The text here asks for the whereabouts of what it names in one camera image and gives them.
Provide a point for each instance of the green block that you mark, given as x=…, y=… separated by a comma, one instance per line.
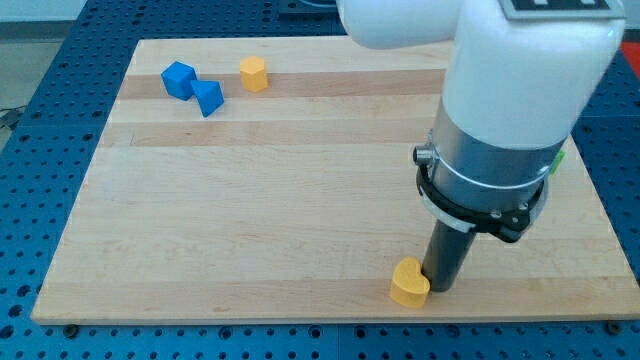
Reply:
x=556, y=162

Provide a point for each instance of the blue cube block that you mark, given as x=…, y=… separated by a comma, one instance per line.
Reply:
x=177, y=79

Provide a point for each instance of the yellow hexagon block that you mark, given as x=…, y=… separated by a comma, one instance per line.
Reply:
x=253, y=74

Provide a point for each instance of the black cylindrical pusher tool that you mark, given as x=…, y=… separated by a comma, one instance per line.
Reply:
x=445, y=254

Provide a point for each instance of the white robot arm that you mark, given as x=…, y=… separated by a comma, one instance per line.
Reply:
x=520, y=75

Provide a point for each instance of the wooden board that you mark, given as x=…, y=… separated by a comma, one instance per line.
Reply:
x=294, y=204

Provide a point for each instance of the blue triangular block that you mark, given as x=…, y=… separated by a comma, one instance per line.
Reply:
x=208, y=94

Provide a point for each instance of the yellow heart block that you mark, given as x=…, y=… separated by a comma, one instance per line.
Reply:
x=409, y=287

